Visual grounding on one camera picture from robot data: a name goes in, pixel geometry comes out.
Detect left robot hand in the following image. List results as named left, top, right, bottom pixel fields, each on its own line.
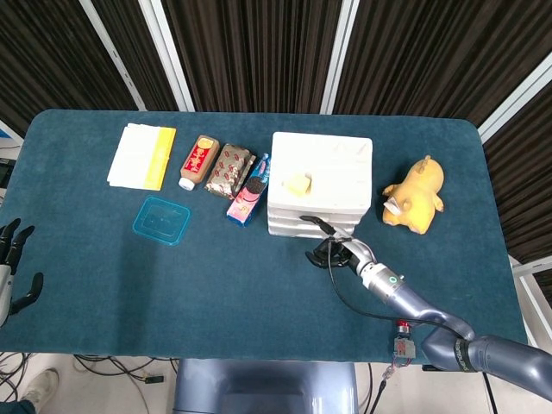
left=0, top=217, right=44, bottom=329

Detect white metal floor frame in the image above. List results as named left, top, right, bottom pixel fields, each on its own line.
left=511, top=254, right=552, bottom=346

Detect gold red-patterned snack packet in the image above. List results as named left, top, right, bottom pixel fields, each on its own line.
left=204, top=143, right=258, bottom=200

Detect teal plastic lid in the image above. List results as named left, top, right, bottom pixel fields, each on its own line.
left=131, top=195, right=192, bottom=248

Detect wide white frame post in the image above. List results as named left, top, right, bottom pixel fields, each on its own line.
left=137, top=0, right=196, bottom=112

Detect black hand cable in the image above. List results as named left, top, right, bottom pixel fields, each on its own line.
left=325, top=228, right=497, bottom=414

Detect yellow plush toy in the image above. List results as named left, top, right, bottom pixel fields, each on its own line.
left=381, top=154, right=445, bottom=236

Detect red emergency stop button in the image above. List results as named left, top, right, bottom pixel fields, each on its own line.
left=392, top=318, right=417, bottom=359

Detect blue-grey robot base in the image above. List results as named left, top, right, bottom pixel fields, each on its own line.
left=172, top=358, right=360, bottom=414

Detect thin white frame post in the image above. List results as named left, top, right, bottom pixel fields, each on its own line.
left=79, top=0, right=147, bottom=111

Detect blue and white sign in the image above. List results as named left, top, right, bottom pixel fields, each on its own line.
left=0, top=119, right=25, bottom=150

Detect black floor cable with plug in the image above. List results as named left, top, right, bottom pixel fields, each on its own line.
left=72, top=354, right=166, bottom=386

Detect clear plastic drawer unit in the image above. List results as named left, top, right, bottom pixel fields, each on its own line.
left=267, top=131, right=373, bottom=239

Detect blue pink cookie box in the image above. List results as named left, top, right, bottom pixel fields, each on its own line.
left=225, top=154, right=273, bottom=229

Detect white and yellow paper booklet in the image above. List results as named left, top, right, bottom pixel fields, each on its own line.
left=106, top=122, right=178, bottom=192

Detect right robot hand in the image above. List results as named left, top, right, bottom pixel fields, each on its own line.
left=299, top=214, right=376, bottom=277

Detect yellow sticky note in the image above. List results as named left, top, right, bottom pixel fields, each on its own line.
left=282, top=172, right=314, bottom=198

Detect dark monitor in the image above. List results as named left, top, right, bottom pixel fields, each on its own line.
left=0, top=158, right=16, bottom=189

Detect blue table cloth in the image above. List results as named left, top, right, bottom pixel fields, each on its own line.
left=0, top=108, right=530, bottom=367

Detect clear plastic drawer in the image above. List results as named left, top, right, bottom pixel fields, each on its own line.
left=267, top=214, right=366, bottom=229

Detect white shoe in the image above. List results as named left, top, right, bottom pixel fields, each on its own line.
left=21, top=368, right=60, bottom=406

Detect brown drink bottle red label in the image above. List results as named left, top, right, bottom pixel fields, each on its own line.
left=178, top=135, right=221, bottom=191

